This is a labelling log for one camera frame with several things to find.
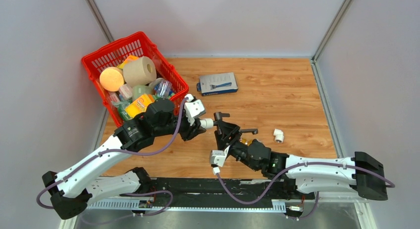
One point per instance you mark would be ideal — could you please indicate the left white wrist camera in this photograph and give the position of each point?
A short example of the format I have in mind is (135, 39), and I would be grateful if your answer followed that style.
(194, 108)

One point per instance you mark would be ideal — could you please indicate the grey blue razor box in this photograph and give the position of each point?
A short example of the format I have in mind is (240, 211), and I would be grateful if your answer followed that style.
(216, 84)

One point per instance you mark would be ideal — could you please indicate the brown toilet paper roll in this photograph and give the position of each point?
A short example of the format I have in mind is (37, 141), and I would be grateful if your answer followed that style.
(141, 71)

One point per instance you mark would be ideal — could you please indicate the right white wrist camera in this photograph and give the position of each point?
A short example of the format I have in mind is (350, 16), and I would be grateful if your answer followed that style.
(217, 159)

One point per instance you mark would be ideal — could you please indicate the yellow orange snack packet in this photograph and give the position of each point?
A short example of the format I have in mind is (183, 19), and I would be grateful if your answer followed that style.
(139, 105)

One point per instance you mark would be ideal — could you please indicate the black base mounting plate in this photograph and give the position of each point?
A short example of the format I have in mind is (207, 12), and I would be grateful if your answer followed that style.
(209, 194)

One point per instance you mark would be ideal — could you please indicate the orange round sponge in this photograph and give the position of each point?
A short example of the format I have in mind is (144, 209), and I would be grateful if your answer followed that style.
(111, 79)

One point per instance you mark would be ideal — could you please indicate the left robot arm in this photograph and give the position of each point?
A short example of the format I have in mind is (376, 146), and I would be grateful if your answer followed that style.
(74, 189)

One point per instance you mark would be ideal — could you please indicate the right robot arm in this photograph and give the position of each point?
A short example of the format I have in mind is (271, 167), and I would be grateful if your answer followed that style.
(360, 173)

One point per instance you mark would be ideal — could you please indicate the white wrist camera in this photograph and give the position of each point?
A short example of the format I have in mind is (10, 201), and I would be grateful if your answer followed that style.
(194, 108)
(217, 159)

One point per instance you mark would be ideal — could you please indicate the yellow brass tap valve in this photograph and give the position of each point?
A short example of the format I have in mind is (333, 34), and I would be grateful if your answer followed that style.
(246, 141)

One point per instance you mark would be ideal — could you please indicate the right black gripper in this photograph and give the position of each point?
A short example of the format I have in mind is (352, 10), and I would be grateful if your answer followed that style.
(228, 131)

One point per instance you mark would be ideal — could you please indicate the pale green soap bottle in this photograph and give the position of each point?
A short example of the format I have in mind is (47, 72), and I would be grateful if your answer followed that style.
(139, 90)

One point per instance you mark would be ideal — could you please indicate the red plastic basket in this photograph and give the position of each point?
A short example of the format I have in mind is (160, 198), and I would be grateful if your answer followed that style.
(112, 54)

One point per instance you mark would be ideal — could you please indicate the dark grey metal faucet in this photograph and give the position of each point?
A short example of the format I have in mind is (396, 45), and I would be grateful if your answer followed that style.
(225, 129)

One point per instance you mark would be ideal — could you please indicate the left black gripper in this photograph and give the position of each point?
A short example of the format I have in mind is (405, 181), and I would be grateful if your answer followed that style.
(191, 132)

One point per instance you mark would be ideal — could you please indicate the white pvc elbow fitting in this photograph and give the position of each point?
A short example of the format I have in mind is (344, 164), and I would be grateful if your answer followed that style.
(207, 123)
(278, 135)

